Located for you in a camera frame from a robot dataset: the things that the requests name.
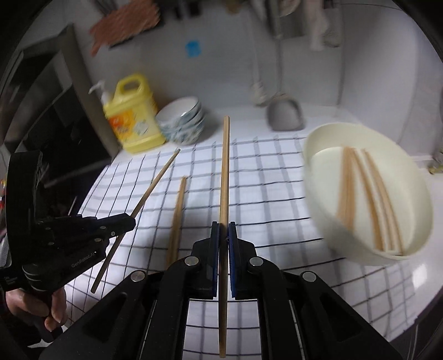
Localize wooden chopstick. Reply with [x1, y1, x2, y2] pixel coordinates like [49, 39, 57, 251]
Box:
[352, 148, 396, 252]
[336, 147, 356, 232]
[167, 177, 187, 267]
[363, 149, 404, 256]

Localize left hand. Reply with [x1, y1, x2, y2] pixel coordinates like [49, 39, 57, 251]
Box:
[5, 287, 68, 331]

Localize white grid cloth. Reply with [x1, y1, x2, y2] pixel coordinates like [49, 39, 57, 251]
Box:
[65, 135, 416, 359]

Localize yellow detergent bottle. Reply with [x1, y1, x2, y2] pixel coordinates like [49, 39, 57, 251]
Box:
[89, 73, 166, 154]

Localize stacked blue white bowls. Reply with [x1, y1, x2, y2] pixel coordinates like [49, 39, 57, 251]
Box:
[155, 96, 204, 145]

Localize hanging metal spoon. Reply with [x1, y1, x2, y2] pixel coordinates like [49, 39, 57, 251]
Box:
[267, 1, 305, 131]

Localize cream plastic basin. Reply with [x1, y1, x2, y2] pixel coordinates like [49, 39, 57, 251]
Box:
[303, 123, 433, 266]

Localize brown hanging cloth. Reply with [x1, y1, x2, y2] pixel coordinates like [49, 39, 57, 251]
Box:
[89, 0, 160, 57]

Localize gas valve with orange knob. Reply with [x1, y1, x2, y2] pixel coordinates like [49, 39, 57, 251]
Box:
[428, 148, 443, 175]

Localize hanging white rag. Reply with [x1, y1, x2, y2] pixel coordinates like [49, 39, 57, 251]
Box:
[303, 1, 343, 52]

